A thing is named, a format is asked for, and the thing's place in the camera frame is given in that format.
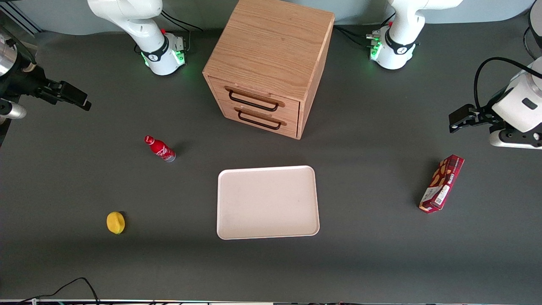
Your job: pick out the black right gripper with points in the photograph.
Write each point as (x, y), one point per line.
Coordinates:
(26, 81)

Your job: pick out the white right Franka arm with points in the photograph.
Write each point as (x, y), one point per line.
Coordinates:
(127, 19)

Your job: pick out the wooden drawer cabinet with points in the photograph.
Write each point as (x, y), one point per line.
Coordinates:
(271, 46)

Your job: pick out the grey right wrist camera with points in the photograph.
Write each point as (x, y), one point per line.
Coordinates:
(12, 111)

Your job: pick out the aluminium frame rail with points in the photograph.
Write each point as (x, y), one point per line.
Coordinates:
(19, 18)

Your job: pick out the white rectangular tray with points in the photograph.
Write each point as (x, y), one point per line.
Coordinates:
(267, 202)

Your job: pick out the red coke bottle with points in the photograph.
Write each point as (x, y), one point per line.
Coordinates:
(160, 149)

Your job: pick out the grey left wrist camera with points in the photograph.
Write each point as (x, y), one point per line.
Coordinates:
(514, 140)

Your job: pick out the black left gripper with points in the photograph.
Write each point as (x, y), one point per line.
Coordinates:
(483, 117)

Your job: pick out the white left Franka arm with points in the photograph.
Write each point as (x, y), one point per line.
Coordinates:
(400, 38)

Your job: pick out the red snack box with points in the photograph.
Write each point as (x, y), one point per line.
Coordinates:
(442, 183)

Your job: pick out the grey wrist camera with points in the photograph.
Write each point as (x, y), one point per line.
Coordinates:
(12, 111)
(514, 140)

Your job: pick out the yellow lemon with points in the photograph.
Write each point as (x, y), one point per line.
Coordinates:
(115, 223)

